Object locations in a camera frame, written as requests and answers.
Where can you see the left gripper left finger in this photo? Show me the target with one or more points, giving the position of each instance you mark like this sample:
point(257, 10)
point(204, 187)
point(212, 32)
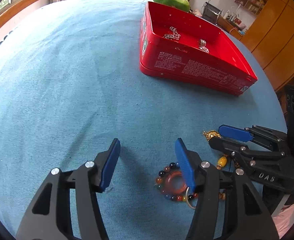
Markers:
point(48, 214)

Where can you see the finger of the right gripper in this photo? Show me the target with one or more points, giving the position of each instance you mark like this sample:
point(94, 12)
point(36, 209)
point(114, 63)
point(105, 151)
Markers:
point(270, 139)
point(251, 161)

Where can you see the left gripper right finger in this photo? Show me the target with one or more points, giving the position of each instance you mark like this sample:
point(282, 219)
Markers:
point(245, 215)

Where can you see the silver wrist watch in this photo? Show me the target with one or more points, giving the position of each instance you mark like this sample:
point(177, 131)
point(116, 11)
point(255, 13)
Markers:
point(202, 46)

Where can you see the wooden wardrobe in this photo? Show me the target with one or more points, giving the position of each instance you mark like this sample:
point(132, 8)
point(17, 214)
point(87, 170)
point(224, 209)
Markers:
point(271, 40)

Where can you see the wooden desk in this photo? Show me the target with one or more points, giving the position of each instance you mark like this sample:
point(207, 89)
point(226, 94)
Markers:
point(229, 27)

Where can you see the red metal tin box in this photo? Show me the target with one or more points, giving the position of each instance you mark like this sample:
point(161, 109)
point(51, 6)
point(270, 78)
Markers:
point(169, 48)

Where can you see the blue bed blanket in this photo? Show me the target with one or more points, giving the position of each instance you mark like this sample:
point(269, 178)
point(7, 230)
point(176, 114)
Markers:
point(70, 83)

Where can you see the wall bookshelf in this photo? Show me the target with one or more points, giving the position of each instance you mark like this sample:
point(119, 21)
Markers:
point(252, 6)

